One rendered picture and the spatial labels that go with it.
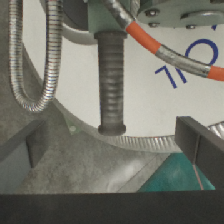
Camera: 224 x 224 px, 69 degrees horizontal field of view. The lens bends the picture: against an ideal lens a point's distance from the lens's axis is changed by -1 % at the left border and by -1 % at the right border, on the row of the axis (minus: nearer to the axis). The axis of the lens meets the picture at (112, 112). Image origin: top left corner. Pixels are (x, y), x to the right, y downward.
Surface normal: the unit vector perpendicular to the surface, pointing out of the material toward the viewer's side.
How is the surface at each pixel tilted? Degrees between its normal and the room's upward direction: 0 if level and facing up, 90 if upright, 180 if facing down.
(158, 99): 90
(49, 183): 0
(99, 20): 58
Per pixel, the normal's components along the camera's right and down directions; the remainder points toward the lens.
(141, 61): -0.68, 0.29
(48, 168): 0.63, -0.22
